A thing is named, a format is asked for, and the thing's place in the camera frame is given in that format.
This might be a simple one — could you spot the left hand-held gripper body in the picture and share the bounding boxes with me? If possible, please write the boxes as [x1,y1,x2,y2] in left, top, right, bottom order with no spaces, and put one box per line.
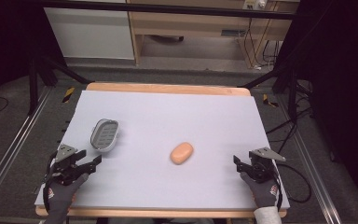
[45,143,98,187]

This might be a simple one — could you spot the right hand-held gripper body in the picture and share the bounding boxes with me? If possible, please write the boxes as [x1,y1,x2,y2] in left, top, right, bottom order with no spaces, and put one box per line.
[241,147,287,184]

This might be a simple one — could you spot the person's right hand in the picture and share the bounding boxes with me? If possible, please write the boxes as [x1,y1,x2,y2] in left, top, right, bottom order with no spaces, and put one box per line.
[239,171,280,209]

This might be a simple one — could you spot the person's left hand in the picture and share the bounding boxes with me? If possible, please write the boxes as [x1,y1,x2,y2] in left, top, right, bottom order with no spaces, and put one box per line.
[44,173,90,216]

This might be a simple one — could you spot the grey soap dish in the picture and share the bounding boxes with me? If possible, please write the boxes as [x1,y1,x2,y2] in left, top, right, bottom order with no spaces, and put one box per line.
[89,118,120,153]

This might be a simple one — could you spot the yellow black floor tape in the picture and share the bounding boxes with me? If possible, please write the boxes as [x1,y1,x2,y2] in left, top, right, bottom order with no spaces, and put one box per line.
[62,86,76,104]
[262,93,280,108]

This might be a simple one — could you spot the white table mat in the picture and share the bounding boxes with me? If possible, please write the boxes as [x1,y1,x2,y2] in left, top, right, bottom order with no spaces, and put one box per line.
[34,90,291,210]

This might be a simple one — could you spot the black metal stand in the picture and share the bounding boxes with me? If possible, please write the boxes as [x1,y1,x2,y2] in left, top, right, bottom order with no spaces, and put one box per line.
[237,65,312,123]
[27,55,91,117]

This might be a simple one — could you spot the wooden table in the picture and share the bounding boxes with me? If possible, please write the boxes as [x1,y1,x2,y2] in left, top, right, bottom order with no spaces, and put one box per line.
[34,81,289,219]

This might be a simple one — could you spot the white cabinet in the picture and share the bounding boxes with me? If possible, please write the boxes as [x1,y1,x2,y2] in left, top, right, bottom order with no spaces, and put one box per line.
[43,7,135,61]

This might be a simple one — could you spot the wooden desk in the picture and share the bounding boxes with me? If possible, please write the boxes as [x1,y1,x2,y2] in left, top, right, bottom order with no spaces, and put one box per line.
[126,0,300,69]

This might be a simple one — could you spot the white power strip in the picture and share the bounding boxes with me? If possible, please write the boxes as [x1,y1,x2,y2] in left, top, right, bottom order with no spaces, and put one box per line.
[242,0,268,10]

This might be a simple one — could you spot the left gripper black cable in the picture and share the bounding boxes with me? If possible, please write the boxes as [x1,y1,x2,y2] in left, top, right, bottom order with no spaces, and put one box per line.
[41,149,60,213]

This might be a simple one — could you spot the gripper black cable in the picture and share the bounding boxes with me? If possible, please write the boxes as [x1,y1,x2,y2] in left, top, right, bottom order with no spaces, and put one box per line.
[271,161,312,213]
[41,149,60,213]

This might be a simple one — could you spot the black floor cables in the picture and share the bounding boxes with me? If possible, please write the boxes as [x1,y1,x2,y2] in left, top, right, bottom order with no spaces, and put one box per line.
[265,79,315,154]

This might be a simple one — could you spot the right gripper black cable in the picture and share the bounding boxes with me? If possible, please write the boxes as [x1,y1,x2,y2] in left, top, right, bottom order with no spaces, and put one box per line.
[271,161,312,213]

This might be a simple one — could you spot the metal floor rail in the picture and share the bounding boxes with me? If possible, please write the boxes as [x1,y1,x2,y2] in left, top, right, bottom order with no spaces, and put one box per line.
[0,86,54,217]
[278,92,343,224]

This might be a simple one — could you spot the black cables under desk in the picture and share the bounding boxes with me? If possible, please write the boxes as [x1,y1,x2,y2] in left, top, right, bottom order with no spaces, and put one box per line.
[242,18,282,71]

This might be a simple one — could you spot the black frame bar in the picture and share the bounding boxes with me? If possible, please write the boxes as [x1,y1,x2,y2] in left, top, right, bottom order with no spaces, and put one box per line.
[39,0,296,21]

